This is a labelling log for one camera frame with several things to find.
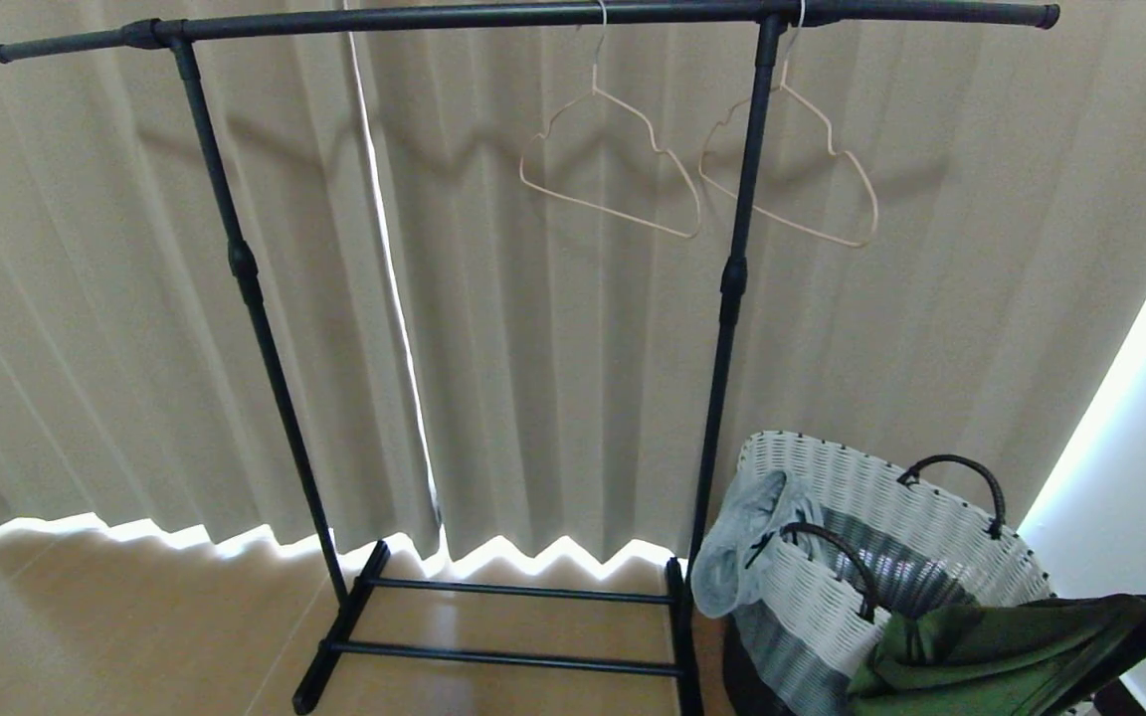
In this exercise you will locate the green printed shirt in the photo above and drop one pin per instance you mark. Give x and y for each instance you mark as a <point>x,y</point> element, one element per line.
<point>981,656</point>

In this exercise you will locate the pink clothes hanger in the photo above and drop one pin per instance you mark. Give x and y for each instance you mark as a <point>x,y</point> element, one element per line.
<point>603,208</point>
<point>782,215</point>

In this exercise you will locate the white laundry basket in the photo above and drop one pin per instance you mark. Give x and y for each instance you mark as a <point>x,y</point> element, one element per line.
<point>891,477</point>

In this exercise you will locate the black clothes rack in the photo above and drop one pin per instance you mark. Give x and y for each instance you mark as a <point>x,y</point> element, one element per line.
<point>533,15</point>

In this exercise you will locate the pale grey garment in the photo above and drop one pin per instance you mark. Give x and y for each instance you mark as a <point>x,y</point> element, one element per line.
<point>742,537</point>

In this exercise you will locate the beige curtain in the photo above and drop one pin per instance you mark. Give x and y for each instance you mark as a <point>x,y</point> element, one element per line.
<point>533,348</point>

